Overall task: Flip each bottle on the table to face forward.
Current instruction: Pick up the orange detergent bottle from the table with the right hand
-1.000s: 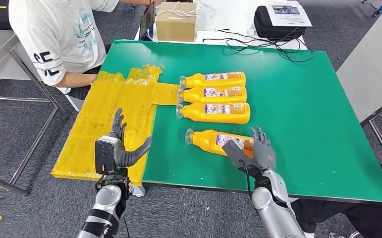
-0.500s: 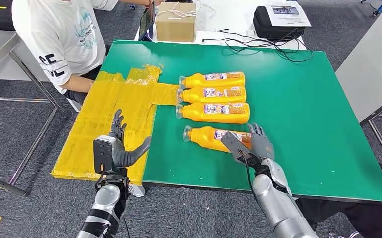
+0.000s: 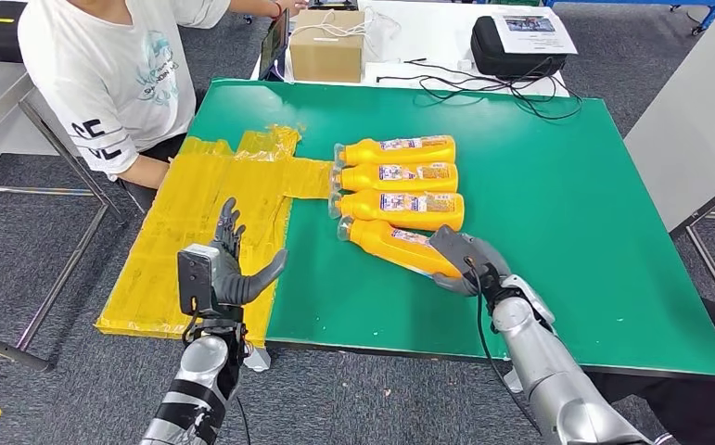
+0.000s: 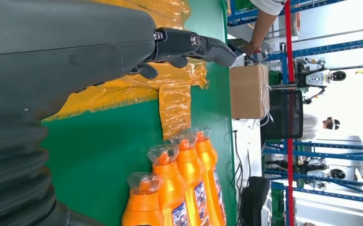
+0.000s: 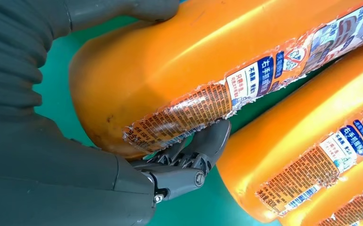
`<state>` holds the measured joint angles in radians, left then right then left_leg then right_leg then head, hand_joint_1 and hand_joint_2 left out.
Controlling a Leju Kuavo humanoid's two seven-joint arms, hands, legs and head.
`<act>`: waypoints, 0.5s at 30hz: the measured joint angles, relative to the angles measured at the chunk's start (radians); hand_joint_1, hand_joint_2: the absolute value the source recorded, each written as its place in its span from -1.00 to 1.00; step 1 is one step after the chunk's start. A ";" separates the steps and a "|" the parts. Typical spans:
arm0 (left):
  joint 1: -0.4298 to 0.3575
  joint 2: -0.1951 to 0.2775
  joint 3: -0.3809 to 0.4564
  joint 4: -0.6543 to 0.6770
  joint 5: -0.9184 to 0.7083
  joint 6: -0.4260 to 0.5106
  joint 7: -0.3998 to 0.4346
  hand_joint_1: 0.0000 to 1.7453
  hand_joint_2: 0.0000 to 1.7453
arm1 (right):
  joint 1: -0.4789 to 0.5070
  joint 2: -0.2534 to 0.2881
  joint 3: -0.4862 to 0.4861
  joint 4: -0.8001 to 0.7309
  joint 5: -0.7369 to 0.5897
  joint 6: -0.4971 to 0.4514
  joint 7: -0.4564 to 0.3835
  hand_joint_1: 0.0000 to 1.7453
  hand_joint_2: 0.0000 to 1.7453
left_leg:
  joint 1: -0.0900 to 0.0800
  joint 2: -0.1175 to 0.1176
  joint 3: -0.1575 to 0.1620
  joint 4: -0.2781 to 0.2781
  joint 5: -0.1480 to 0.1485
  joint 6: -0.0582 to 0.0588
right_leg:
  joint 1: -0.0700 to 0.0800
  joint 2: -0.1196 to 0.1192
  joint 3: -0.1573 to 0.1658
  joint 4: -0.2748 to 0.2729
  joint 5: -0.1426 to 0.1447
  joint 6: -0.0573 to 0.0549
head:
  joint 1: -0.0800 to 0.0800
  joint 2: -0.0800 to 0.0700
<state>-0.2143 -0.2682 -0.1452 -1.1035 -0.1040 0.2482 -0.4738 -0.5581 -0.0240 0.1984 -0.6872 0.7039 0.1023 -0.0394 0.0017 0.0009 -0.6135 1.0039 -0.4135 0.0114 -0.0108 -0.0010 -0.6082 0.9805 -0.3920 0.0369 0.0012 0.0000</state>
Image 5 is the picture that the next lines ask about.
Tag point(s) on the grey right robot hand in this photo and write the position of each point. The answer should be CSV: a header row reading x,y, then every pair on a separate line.
x,y
44,187

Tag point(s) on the green table mat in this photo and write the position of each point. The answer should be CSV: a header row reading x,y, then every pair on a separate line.
x,y
200,206

